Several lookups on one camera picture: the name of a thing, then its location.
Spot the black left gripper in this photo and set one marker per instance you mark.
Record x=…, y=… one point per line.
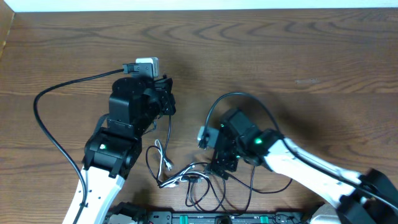
x=166, y=84

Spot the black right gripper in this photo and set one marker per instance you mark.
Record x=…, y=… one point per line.
x=220, y=160

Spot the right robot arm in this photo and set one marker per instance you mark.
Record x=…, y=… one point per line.
x=356, y=197

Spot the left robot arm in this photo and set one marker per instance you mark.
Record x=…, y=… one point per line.
x=116, y=144

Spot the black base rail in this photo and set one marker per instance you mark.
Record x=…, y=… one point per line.
x=125, y=213

